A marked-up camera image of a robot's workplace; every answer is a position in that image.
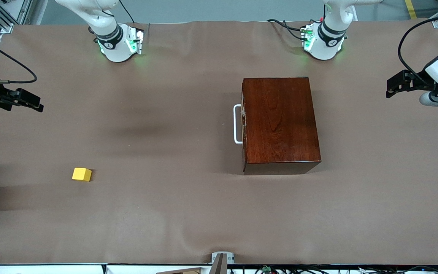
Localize yellow block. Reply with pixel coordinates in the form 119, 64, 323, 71
72, 168, 92, 182

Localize light wood drawer white handle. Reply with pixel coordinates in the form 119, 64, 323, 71
233, 104, 247, 145

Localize dark brown wooden cabinet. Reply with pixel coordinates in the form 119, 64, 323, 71
241, 77, 322, 175

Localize brown table mat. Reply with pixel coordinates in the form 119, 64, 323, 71
0, 20, 438, 266

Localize brown wooden board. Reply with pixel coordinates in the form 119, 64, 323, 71
156, 267, 205, 274

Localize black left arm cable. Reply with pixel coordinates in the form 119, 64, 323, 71
398, 11, 438, 86

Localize black arm base cable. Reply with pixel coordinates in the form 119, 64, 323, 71
118, 0, 136, 24
267, 15, 328, 41

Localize grey metal bracket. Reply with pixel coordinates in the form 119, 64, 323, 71
211, 251, 235, 274

